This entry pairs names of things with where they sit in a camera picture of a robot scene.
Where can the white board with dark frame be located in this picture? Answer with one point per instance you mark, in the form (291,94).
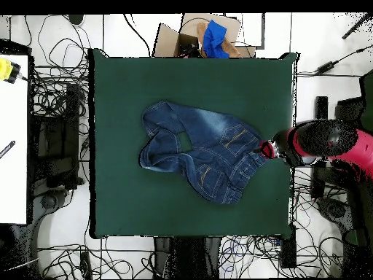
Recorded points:
(252,29)

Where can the black chair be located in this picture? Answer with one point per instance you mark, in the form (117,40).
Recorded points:
(55,145)

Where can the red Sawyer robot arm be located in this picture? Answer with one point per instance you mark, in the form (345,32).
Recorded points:
(329,140)

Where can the black power strip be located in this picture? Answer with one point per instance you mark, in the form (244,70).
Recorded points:
(288,250)
(85,265)

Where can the green cloth on side table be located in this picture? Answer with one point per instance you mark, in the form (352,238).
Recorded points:
(368,102)

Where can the blue denim jeans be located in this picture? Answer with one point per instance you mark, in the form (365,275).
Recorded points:
(209,140)

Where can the tan brown cloth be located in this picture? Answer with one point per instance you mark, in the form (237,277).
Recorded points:
(231,49)

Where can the dark green table cloth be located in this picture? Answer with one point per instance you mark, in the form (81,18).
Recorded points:
(174,210)

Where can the yellow and black tool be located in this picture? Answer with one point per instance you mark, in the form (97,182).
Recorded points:
(5,70)

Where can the dark grey round object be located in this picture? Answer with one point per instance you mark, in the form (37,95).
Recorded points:
(76,19)

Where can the black rod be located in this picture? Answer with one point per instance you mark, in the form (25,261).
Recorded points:
(355,27)

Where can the brown cardboard box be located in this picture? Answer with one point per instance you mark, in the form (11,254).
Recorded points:
(167,40)

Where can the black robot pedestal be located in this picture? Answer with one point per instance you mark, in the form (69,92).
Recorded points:
(186,256)

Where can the bright blue cloth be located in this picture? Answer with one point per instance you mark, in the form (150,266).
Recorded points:
(214,38)

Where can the white side table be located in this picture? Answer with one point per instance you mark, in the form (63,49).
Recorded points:
(13,180)

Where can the black marker pen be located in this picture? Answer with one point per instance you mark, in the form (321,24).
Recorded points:
(7,149)

